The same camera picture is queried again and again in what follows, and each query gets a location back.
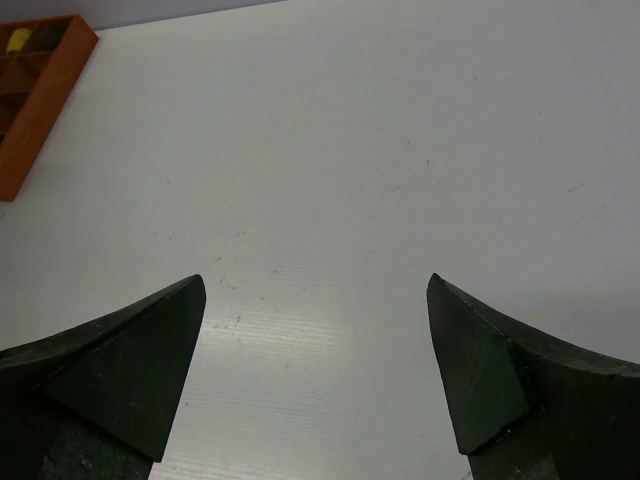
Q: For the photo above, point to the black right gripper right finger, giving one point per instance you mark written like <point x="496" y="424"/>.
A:
<point x="527" y="405"/>

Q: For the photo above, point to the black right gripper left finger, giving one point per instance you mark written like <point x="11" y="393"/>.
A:
<point x="98" y="401"/>

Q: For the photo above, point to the orange wooden compartment tray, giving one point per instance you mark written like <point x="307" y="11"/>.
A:
<point x="35" y="84"/>

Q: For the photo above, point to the yellow rolled sock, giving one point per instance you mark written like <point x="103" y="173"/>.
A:
<point x="17" y="40"/>

